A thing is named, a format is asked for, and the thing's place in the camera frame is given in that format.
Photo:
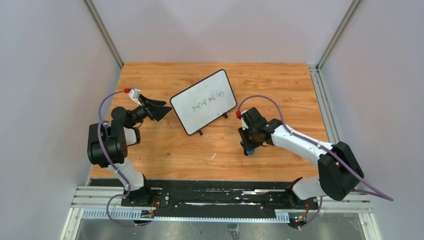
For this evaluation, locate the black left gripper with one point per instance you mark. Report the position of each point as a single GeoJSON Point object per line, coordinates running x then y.
{"type": "Point", "coordinates": [148, 109]}

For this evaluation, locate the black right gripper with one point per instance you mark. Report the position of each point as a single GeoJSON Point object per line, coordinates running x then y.
{"type": "Point", "coordinates": [246, 140]}

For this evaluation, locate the blue and black eraser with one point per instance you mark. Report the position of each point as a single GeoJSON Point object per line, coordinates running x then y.
{"type": "Point", "coordinates": [249, 146]}

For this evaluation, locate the white whiteboard with black frame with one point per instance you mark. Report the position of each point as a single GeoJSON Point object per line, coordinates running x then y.
{"type": "Point", "coordinates": [204, 102]}

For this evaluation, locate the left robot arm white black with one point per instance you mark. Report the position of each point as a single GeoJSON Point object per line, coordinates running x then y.
{"type": "Point", "coordinates": [108, 143]}

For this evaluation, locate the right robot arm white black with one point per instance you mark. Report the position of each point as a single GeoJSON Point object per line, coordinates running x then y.
{"type": "Point", "coordinates": [338, 169]}

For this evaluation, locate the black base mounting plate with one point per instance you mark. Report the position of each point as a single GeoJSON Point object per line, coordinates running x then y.
{"type": "Point", "coordinates": [269, 193]}

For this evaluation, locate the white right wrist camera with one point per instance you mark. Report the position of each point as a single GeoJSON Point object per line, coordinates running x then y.
{"type": "Point", "coordinates": [244, 124]}

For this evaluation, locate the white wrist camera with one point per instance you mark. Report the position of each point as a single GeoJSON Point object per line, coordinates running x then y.
{"type": "Point", "coordinates": [134, 94]}
{"type": "Point", "coordinates": [244, 124]}

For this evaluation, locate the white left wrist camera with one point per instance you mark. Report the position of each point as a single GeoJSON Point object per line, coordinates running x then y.
{"type": "Point", "coordinates": [134, 94]}

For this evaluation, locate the right aluminium table rail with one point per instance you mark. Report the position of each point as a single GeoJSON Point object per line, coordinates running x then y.
{"type": "Point", "coordinates": [324, 103]}

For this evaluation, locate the aluminium front rail frame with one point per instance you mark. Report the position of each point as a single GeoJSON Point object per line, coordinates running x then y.
{"type": "Point", "coordinates": [105, 203]}

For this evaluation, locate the left aluminium corner post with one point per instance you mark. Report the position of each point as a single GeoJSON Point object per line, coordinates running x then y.
{"type": "Point", "coordinates": [97, 19]}

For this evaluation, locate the aluminium corner post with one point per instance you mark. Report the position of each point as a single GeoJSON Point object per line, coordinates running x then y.
{"type": "Point", "coordinates": [342, 26]}
{"type": "Point", "coordinates": [97, 19]}

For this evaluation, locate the right aluminium corner post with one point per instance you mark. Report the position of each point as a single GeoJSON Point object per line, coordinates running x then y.
{"type": "Point", "coordinates": [342, 26]}

